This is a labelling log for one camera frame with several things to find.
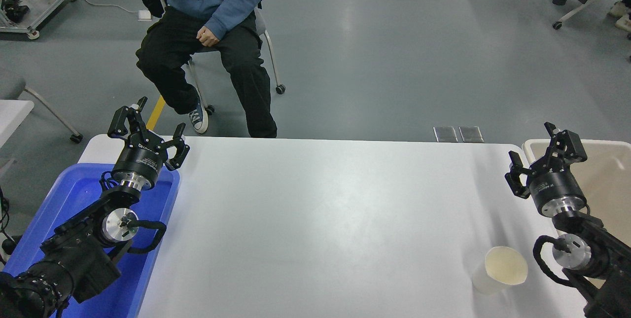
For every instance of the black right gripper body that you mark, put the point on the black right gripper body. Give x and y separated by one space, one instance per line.
557 190

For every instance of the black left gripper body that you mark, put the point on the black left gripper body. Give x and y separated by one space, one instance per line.
140 160

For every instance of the white paper cup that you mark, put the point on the white paper cup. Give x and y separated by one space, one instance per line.
498 273

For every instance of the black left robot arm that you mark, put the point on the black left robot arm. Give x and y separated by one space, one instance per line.
74 259

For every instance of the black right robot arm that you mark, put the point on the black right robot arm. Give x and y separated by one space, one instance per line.
611 259

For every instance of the seated person's left hand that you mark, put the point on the seated person's left hand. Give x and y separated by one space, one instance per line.
207 37

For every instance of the large pale plastic bin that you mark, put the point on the large pale plastic bin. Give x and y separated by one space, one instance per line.
611 180

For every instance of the metal floor socket plate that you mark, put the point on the metal floor socket plate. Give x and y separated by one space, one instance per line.
445 134
471 134

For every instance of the blue plastic tray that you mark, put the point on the blue plastic tray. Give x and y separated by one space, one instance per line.
74 194

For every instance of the small white table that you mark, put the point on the small white table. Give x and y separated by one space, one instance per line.
12 113

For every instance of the white power strip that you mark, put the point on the white power strip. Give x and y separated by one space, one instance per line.
145 15

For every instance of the white rolling chair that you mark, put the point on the white rolling chair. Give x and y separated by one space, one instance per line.
280 89

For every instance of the person with pale shoes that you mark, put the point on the person with pale shoes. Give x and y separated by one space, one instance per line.
622 22

